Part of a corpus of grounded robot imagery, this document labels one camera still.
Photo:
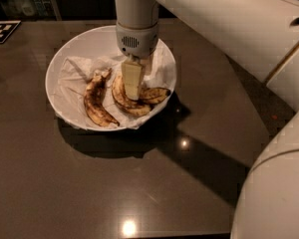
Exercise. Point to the spotted banana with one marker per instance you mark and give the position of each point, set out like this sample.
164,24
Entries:
154,96
93,100
131,107

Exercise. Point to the white paper towel liner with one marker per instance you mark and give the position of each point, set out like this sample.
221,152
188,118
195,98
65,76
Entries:
73,83

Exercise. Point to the black white fiducial marker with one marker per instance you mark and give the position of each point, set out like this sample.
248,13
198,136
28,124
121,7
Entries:
7,28

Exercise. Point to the white bowl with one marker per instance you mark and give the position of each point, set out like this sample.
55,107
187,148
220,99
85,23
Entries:
83,47

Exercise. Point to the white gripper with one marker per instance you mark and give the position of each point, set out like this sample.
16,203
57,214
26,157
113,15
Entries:
138,41

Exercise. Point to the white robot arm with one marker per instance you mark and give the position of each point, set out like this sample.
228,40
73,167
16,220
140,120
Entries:
261,39

